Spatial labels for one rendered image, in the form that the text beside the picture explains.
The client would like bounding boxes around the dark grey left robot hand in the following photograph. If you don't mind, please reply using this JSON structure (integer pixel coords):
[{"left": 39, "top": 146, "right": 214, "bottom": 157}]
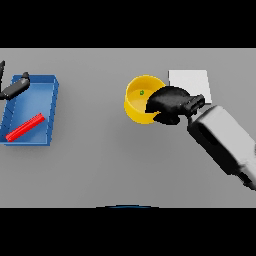
[{"left": 0, "top": 60, "right": 31, "bottom": 101}]

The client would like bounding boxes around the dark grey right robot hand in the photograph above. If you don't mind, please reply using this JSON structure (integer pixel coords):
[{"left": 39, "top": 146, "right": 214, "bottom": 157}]
[{"left": 145, "top": 85, "right": 206, "bottom": 126}]

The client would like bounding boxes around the yellow bowl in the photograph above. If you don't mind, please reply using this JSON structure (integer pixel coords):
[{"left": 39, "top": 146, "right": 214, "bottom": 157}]
[{"left": 123, "top": 74, "right": 167, "bottom": 125}]

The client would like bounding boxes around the pale square measuring scale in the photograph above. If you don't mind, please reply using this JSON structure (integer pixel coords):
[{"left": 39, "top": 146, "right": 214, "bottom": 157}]
[{"left": 167, "top": 69, "right": 213, "bottom": 105}]

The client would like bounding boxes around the red beaker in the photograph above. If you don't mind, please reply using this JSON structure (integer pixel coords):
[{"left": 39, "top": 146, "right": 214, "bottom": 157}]
[{"left": 5, "top": 112, "right": 46, "bottom": 143}]

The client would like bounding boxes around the blue tray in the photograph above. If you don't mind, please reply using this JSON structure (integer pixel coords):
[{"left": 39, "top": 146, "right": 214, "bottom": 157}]
[{"left": 0, "top": 74, "right": 60, "bottom": 147}]

